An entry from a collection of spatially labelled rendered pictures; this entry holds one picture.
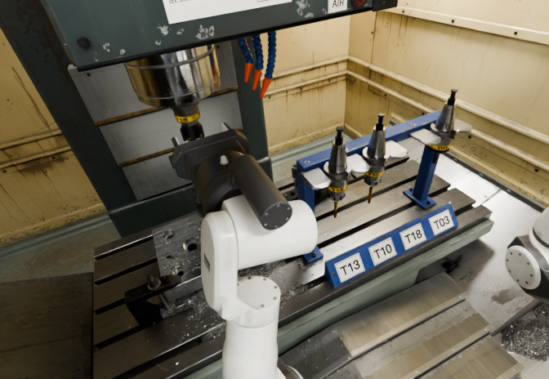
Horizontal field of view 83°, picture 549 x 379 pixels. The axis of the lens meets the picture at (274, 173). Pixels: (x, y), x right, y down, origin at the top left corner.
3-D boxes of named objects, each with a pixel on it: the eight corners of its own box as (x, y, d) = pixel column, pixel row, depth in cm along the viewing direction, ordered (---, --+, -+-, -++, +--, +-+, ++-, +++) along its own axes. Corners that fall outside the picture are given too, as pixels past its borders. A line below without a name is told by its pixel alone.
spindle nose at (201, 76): (219, 69, 67) (207, 7, 59) (225, 100, 54) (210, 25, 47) (143, 82, 65) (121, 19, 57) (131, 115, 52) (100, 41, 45)
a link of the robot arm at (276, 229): (270, 212, 46) (308, 270, 38) (198, 224, 41) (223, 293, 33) (284, 144, 40) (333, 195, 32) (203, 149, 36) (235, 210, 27)
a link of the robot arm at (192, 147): (241, 112, 48) (274, 148, 40) (249, 162, 54) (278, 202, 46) (160, 135, 45) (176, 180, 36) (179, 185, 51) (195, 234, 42)
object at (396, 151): (412, 154, 75) (412, 152, 75) (395, 162, 74) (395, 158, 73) (391, 141, 81) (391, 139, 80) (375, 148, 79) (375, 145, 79)
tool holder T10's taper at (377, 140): (380, 145, 77) (383, 122, 72) (389, 155, 73) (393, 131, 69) (363, 149, 76) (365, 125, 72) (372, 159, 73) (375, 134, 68)
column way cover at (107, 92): (251, 165, 130) (229, 36, 99) (135, 204, 117) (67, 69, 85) (247, 158, 134) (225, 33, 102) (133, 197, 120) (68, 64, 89)
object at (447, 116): (443, 121, 83) (449, 97, 79) (457, 128, 80) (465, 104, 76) (430, 126, 82) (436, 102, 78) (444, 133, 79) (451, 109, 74)
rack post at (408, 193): (436, 204, 104) (461, 127, 85) (424, 210, 102) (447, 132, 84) (413, 188, 111) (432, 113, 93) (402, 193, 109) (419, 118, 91)
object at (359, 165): (375, 169, 72) (375, 167, 72) (356, 176, 71) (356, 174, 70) (356, 154, 77) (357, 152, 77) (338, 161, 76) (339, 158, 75)
